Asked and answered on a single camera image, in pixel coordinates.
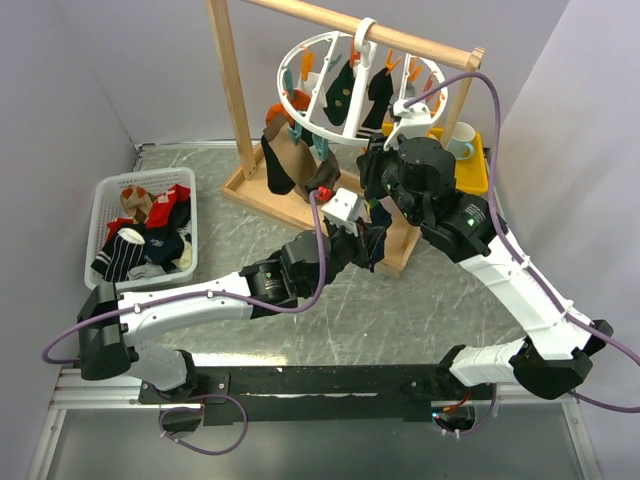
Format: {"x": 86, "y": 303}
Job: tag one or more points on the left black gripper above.
{"x": 364, "y": 247}

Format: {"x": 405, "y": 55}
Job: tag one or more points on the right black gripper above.
{"x": 369, "y": 163}

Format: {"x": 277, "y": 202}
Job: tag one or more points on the navy patterned sock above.
{"x": 379, "y": 216}

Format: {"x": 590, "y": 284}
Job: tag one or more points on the tan brown ribbed sock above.
{"x": 298, "y": 161}

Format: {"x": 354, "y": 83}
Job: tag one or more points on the black brown sock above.
{"x": 278, "y": 180}

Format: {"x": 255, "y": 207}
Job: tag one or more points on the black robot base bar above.
{"x": 314, "y": 393}

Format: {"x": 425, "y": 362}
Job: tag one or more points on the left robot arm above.
{"x": 121, "y": 327}

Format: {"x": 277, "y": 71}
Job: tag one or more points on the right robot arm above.
{"x": 554, "y": 356}

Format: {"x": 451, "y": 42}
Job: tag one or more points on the white round clip hanger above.
{"x": 328, "y": 86}

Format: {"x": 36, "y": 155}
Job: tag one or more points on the dark green dotted sock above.
{"x": 339, "y": 96}

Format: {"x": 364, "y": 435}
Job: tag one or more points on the orange sock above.
{"x": 300, "y": 101}

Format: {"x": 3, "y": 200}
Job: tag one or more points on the white small sock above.
{"x": 312, "y": 86}

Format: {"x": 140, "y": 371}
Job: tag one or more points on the pale green mug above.
{"x": 460, "y": 144}

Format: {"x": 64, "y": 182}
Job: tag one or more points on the yellow plastic tray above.
{"x": 471, "y": 174}

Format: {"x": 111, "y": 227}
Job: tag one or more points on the red sock in basket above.
{"x": 172, "y": 207}

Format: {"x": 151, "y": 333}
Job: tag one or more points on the argyle tan sock in basket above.
{"x": 137, "y": 203}

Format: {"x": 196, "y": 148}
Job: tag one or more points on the navy striped sock in basket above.
{"x": 123, "y": 252}

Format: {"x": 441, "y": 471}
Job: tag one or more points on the white plastic laundry basket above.
{"x": 107, "y": 207}

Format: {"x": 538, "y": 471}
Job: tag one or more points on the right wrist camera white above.
{"x": 409, "y": 122}

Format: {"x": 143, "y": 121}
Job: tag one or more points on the wooden hanger rack frame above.
{"x": 247, "y": 186}

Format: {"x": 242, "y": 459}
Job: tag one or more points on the aluminium rail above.
{"x": 72, "y": 392}

